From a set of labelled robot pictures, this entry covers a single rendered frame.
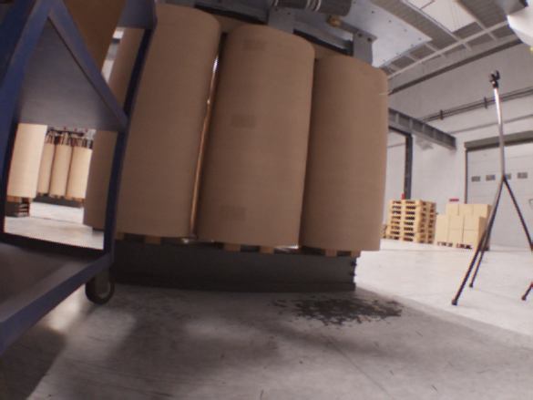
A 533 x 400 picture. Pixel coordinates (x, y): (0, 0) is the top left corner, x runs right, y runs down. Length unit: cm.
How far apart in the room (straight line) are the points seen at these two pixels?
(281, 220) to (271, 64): 60
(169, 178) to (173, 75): 36
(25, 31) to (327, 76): 122
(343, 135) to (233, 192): 53
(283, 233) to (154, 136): 57
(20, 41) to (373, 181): 125
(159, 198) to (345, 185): 72
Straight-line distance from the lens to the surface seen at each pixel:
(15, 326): 41
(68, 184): 677
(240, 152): 103
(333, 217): 119
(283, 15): 139
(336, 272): 138
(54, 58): 50
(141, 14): 99
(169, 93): 105
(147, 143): 100
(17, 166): 305
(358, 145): 127
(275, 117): 110
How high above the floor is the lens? 31
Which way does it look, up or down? 3 degrees up
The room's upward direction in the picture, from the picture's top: 6 degrees clockwise
